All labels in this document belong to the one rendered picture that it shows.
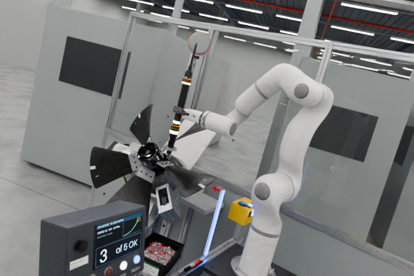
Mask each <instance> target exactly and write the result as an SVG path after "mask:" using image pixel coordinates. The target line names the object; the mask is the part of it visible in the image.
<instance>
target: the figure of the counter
mask: <svg viewBox="0 0 414 276"><path fill-rule="evenodd" d="M111 256H112V243H109V244H107V245H104V246H101V247H99V248H96V249H95V269H96V268H98V267H101V266H103V265H106V264H108V263H109V262H111Z"/></svg>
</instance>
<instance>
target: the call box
mask: <svg viewBox="0 0 414 276"><path fill-rule="evenodd" d="M240 201H244V202H245V203H246V204H247V206H248V205H249V204H251V203H252V200H250V199H249V198H246V197H244V198H241V199H239V200H236V201H233V202H232V204H231V207H230V211H229V215H228V218H229V219H231V220H233V221H235V222H237V223H239V224H241V225H246V224H248V223H249V222H251V221H252V219H253V216H251V217H248V216H249V213H250V211H252V210H254V209H253V206H251V208H247V207H246V206H242V205H240V204H239V202H240Z"/></svg>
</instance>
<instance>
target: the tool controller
mask: <svg viewBox="0 0 414 276"><path fill-rule="evenodd" d="M145 215H146V206H144V205H139V204H135V203H130V202H127V201H122V200H120V201H114V202H111V203H107V204H104V205H99V206H94V207H91V208H86V209H81V210H78V211H74V212H70V213H65V214H61V215H58V216H52V217H48V218H45V219H42V220H41V228H40V245H39V276H90V275H92V274H96V276H104V272H105V269H106V268H107V267H112V269H113V273H112V275H111V276H133V275H135V274H136V273H138V272H140V271H142V270H143V269H144V250H145ZM109 243H112V256H111V262H109V263H108V264H106V265H103V266H101V267H98V268H96V269H95V249H96V248H99V247H101V246H104V245H107V244H109ZM136 254H138V255H140V261H139V262H138V263H137V264H133V261H132V260H133V257H134V256H135V255H136ZM123 260H125V261H127V267H126V268H125V269H124V270H120V269H119V265H120V262H121V261H123Z"/></svg>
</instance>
